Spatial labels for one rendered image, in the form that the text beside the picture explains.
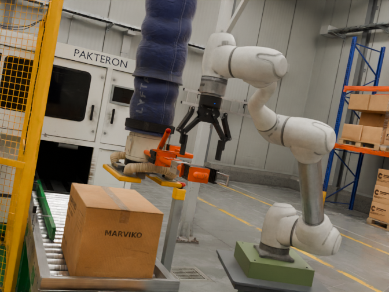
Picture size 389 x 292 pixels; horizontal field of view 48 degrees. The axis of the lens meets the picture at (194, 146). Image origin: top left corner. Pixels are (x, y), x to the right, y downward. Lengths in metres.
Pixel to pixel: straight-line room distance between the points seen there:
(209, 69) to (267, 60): 0.20
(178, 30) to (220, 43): 0.54
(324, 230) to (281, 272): 0.30
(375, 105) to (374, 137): 0.72
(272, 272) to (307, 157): 0.65
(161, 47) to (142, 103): 0.26
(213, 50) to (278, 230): 1.12
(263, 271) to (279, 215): 0.29
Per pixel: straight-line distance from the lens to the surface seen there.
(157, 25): 1.98
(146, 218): 2.27
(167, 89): 1.96
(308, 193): 2.03
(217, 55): 1.45
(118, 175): 1.89
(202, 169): 1.46
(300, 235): 2.22
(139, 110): 1.96
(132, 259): 2.32
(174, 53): 1.97
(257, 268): 2.22
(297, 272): 2.28
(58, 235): 3.08
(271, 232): 2.30
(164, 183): 1.93
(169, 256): 2.97
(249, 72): 1.39
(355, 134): 10.83
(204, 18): 12.40
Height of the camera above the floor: 1.43
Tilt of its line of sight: 3 degrees down
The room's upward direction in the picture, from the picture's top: 10 degrees clockwise
